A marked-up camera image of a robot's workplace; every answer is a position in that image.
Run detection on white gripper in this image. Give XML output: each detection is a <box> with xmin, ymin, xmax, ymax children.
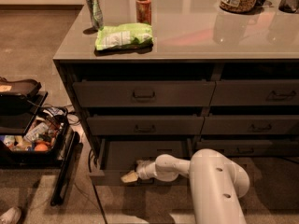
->
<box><xmin>121</xmin><ymin>160</ymin><xmax>156</xmax><ymax>183</ymax></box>

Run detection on drawer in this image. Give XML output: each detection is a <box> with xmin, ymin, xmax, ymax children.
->
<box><xmin>87</xmin><ymin>116</ymin><xmax>204</xmax><ymax>135</ymax></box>
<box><xmin>202</xmin><ymin>115</ymin><xmax>299</xmax><ymax>135</ymax></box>
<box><xmin>194</xmin><ymin>140</ymin><xmax>299</xmax><ymax>157</ymax></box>
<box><xmin>90</xmin><ymin>140</ymin><xmax>191</xmax><ymax>186</ymax></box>
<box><xmin>73</xmin><ymin>81</ymin><xmax>214</xmax><ymax>107</ymax></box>
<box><xmin>211</xmin><ymin>79</ymin><xmax>299</xmax><ymax>106</ymax></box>

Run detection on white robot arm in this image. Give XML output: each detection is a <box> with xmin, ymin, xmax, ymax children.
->
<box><xmin>121</xmin><ymin>148</ymin><xmax>250</xmax><ymax>224</ymax></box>

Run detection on grey drawer cabinet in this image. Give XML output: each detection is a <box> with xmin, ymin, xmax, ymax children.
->
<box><xmin>52</xmin><ymin>0</ymin><xmax>299</xmax><ymax>161</ymax></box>

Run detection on black floor bar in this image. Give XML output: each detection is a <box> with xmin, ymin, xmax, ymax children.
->
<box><xmin>50</xmin><ymin>132</ymin><xmax>82</xmax><ymax>206</ymax></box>

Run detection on orange fruit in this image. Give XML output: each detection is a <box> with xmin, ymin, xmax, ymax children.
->
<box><xmin>34</xmin><ymin>144</ymin><xmax>49</xmax><ymax>151</ymax></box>

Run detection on black bin of groceries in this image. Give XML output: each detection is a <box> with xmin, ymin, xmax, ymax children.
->
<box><xmin>0</xmin><ymin>106</ymin><xmax>68</xmax><ymax>167</ymax></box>

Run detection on green chip bag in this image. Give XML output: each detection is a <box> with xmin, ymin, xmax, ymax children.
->
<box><xmin>95</xmin><ymin>23</ymin><xmax>153</xmax><ymax>51</ymax></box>

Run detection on white shoe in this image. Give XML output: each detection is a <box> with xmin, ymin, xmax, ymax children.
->
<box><xmin>0</xmin><ymin>207</ymin><xmax>21</xmax><ymax>224</ymax></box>

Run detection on black case lid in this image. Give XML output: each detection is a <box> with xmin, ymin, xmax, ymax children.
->
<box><xmin>0</xmin><ymin>77</ymin><xmax>41</xmax><ymax>102</ymax></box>

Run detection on red soda can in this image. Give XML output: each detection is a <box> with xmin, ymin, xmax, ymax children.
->
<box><xmin>135</xmin><ymin>0</ymin><xmax>151</xmax><ymax>24</ymax></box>

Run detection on green soda can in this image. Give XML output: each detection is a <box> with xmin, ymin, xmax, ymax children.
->
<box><xmin>86</xmin><ymin>0</ymin><xmax>104</xmax><ymax>30</ymax></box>

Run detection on dark glass bottle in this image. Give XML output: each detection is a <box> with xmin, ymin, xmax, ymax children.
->
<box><xmin>278</xmin><ymin>0</ymin><xmax>298</xmax><ymax>13</ymax></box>

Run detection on black floor cable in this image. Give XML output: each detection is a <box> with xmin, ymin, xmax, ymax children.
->
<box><xmin>87</xmin><ymin>148</ymin><xmax>108</xmax><ymax>224</ymax></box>

